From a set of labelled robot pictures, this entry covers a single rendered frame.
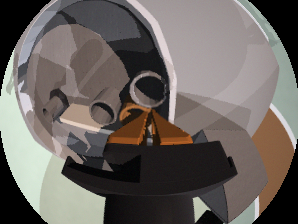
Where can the grey metal ring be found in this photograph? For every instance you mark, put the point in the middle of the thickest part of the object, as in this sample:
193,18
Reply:
54,107
103,114
153,98

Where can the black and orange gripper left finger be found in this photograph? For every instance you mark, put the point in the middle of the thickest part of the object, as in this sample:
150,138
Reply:
132,133

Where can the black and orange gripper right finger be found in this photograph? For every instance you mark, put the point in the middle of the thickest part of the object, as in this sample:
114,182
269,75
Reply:
166,133

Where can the bronze bushing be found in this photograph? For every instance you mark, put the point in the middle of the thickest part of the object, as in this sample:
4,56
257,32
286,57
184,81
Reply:
130,115

